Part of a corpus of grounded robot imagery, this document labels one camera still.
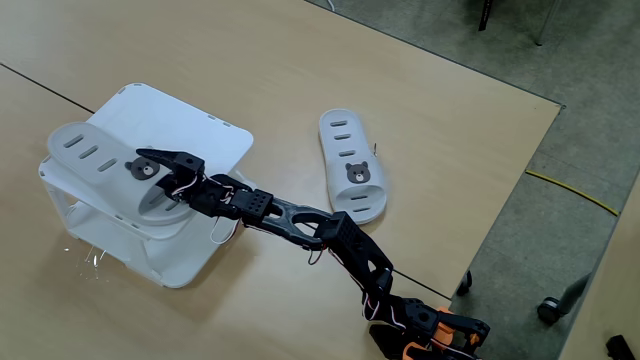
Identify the white bear slipper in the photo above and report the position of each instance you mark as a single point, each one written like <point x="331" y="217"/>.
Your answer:
<point x="332" y="170"/>
<point x="120" y="190"/>

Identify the white plastic shelf box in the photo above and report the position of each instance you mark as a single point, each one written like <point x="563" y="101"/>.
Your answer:
<point x="165" y="120"/>

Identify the black table caster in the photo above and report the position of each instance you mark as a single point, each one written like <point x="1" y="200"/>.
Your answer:
<point x="464" y="285"/>

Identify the black chair leg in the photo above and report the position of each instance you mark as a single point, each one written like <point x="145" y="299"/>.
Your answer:
<point x="485" y="15"/>

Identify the office chair caster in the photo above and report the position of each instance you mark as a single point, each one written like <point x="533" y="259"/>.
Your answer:
<point x="550" y="310"/>

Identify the metal chair leg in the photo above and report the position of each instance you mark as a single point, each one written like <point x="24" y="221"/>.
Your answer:
<point x="544" y="22"/>

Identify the black floor object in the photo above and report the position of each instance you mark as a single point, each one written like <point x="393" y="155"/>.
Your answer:
<point x="620" y="347"/>

